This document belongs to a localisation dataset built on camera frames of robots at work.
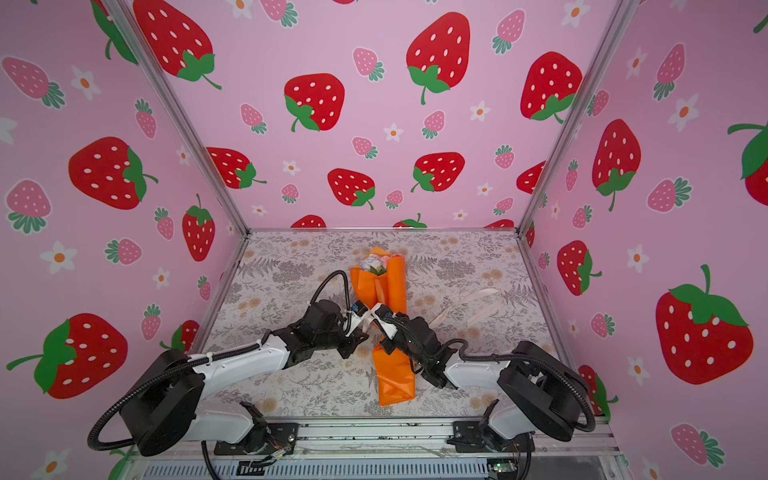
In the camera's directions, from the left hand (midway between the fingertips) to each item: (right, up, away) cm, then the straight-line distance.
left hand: (367, 333), depth 84 cm
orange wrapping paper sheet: (+8, -6, -5) cm, 11 cm away
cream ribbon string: (+41, +7, +16) cm, 45 cm away
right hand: (+2, +5, -3) cm, 6 cm away
